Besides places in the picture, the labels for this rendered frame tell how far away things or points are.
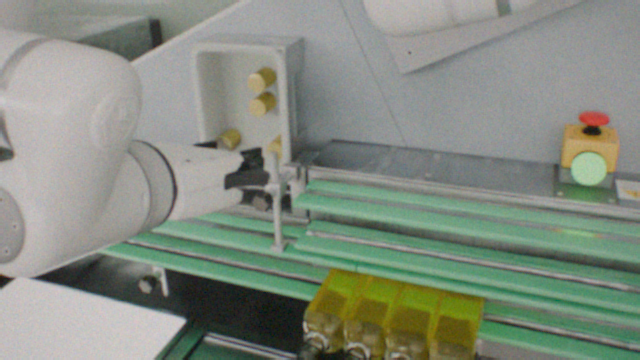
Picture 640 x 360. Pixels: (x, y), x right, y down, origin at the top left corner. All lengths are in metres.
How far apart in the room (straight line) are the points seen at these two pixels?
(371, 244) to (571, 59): 0.40
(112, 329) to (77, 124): 0.79
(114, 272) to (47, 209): 0.95
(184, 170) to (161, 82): 0.73
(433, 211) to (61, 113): 0.61
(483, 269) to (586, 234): 0.14
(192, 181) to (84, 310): 0.72
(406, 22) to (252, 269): 0.57
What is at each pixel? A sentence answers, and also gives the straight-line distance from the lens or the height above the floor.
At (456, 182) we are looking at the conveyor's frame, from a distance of 0.89.
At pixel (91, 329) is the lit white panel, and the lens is 1.12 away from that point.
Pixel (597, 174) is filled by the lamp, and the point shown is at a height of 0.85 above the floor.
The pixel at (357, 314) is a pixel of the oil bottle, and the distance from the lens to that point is 0.82.
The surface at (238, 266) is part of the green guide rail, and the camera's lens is 1.04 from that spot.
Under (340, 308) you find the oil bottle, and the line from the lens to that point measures 0.83.
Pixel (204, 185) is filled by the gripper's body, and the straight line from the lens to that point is 0.48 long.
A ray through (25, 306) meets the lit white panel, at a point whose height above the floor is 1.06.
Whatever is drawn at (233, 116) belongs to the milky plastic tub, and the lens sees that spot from 1.09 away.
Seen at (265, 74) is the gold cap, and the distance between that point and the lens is 1.00.
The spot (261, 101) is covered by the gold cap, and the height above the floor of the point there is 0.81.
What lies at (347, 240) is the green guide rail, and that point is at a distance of 0.92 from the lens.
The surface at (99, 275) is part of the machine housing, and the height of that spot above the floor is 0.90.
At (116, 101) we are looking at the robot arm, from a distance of 0.35.
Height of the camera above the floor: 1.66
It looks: 56 degrees down
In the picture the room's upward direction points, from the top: 136 degrees counter-clockwise
